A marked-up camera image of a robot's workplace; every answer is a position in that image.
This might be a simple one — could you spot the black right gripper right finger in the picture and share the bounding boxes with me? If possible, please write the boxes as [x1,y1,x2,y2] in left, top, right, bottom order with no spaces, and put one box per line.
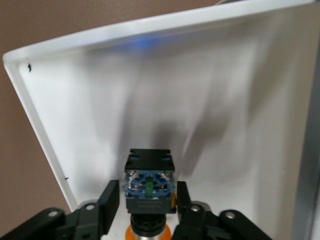
[172,181,273,240]

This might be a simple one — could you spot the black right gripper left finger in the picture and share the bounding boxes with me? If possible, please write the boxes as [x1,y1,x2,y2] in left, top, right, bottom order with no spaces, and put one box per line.
[0,179,120,240]

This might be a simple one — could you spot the orange push button switch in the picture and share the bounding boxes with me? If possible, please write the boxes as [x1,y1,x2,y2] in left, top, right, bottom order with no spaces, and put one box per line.
[123,148,179,240]

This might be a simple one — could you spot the white plastic drawer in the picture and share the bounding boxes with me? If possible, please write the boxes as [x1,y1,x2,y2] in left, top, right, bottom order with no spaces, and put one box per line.
[2,0,320,240]

